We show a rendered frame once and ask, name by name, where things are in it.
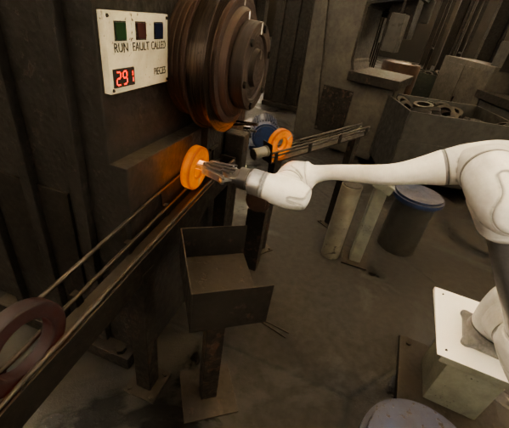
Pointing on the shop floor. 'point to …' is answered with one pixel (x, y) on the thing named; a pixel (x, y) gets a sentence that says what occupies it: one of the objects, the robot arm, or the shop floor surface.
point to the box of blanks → (434, 129)
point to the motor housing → (255, 229)
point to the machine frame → (71, 154)
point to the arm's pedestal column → (444, 386)
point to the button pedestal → (356, 254)
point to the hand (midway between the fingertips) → (195, 163)
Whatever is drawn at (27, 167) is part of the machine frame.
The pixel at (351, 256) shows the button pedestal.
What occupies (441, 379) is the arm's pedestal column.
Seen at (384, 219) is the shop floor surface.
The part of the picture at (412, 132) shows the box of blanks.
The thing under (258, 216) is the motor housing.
